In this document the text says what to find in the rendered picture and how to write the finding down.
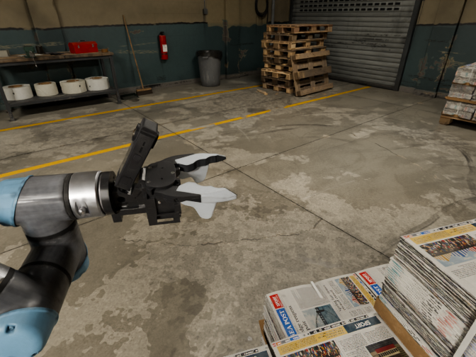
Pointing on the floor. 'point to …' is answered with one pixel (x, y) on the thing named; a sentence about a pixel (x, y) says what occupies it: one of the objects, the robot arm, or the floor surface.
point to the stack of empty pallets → (284, 47)
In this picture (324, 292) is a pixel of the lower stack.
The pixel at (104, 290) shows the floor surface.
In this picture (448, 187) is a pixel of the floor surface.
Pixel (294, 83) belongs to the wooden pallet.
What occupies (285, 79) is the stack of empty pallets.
